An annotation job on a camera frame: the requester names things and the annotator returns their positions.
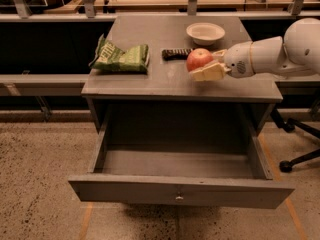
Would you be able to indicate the white bowl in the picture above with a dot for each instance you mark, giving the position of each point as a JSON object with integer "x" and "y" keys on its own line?
{"x": 205, "y": 34}

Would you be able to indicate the open grey top drawer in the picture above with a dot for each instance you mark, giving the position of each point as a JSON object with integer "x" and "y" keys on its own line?
{"x": 204, "y": 162}

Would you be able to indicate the red apple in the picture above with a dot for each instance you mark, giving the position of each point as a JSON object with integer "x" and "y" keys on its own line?
{"x": 198, "y": 58}

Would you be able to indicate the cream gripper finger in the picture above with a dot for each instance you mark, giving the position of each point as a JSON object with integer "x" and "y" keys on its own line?
{"x": 219, "y": 55}
{"x": 211, "y": 72}

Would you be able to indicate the grey cabinet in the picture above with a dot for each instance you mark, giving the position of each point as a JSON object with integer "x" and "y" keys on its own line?
{"x": 170, "y": 80}

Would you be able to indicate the metal railing shelf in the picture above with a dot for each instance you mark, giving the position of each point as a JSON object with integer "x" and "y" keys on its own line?
{"x": 22, "y": 10}

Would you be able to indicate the green chip bag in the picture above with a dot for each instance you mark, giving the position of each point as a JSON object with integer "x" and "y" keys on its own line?
{"x": 111, "y": 59}

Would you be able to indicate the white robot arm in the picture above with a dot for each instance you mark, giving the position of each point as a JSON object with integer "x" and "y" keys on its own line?
{"x": 295, "y": 54}

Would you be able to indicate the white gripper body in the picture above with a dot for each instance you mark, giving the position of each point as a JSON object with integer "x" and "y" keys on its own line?
{"x": 237, "y": 62}

